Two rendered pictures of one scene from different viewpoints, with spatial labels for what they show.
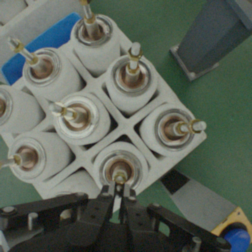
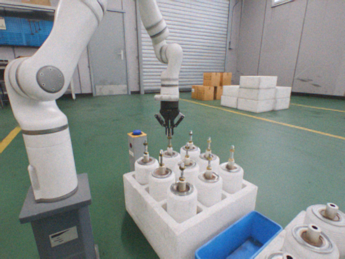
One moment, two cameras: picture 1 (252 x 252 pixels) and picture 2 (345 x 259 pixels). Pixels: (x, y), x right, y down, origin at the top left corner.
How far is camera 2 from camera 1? 72 cm
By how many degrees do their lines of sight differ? 77
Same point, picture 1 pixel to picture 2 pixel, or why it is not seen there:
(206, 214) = (141, 142)
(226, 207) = (135, 140)
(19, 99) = (219, 170)
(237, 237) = (137, 131)
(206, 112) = (94, 222)
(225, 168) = (97, 191)
